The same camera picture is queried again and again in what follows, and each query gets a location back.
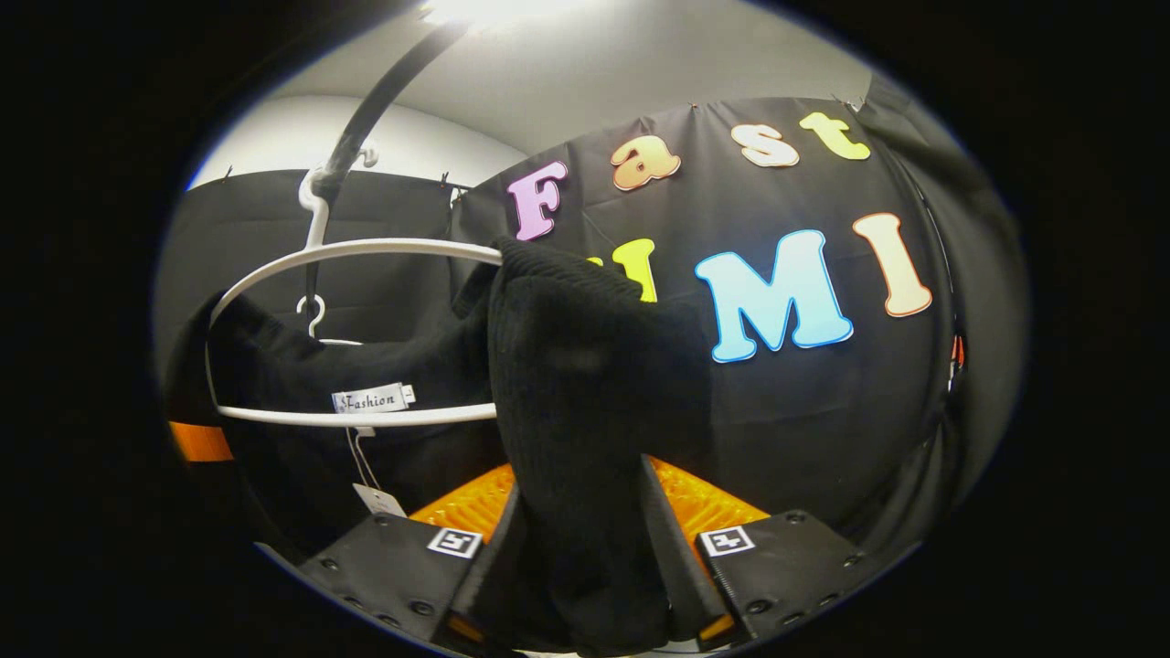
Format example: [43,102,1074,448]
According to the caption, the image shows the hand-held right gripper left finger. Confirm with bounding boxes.
[297,462,522,645]

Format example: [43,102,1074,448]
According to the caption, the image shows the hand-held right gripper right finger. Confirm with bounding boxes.
[640,454,878,652]

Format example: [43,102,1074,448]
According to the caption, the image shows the black knit jacket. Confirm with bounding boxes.
[165,236,718,654]

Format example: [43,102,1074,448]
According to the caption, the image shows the white plastic hanger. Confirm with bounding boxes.
[206,146,504,429]
[295,294,365,348]

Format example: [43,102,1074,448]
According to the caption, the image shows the black backdrop cloth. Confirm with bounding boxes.
[155,78,1029,549]

